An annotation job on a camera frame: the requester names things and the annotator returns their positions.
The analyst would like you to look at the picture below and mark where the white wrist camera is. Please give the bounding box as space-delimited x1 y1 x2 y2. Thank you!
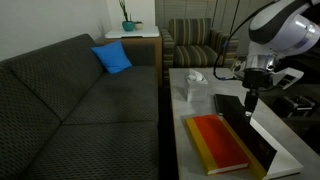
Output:
271 67 304 90

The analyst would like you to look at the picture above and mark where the black device on floor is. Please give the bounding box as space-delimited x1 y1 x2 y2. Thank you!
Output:
272 96 319 118

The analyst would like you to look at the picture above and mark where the small white bowl pot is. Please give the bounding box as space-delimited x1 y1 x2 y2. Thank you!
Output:
135 21 144 30

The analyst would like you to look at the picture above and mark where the dark grey fabric sofa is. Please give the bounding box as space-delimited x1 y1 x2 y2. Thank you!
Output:
0 34 159 180

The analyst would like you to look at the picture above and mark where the striped armchair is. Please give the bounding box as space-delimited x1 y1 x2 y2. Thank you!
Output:
160 18 239 86

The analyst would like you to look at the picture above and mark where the teal plant pot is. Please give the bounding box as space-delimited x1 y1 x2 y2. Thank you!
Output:
122 21 135 32

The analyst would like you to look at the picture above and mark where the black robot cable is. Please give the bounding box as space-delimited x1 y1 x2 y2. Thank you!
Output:
213 0 279 81

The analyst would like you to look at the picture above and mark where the grey coffee table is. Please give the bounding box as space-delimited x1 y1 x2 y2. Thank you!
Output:
169 68 320 180

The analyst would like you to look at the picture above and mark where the blue throw pillow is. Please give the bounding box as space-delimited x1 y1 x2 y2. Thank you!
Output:
91 41 132 74

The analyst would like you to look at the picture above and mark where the large black book yellow spine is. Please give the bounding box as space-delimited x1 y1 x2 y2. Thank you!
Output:
223 103 303 180

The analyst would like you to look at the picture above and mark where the small black notebook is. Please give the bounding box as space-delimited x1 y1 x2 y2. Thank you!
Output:
213 94 242 116

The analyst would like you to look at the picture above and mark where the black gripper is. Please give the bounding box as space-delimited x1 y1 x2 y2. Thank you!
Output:
242 68 272 116

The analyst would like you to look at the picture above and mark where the grey tissue box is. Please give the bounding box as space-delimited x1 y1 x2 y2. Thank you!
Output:
185 69 208 102

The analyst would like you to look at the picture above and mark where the orange book yellow spine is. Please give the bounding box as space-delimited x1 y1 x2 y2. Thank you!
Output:
186 114 250 175

